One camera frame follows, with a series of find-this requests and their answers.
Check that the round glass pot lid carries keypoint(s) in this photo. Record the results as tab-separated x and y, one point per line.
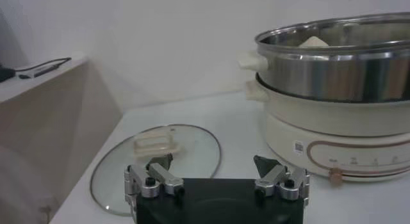
198	151

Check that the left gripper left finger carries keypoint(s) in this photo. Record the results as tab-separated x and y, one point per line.
166	177

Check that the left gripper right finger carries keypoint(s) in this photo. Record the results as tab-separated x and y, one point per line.
272	177

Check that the stainless steel steamer basket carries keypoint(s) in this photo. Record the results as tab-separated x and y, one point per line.
320	75

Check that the white steamed baozi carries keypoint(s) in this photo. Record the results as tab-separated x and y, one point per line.
314	42

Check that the cream electric cooking pot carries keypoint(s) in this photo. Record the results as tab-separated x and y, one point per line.
304	123

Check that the grey usb hub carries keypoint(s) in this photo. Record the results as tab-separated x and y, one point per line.
46	71

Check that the white side table with mouse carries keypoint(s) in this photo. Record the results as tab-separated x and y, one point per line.
48	84

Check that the black computer mouse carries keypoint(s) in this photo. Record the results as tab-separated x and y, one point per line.
6	75

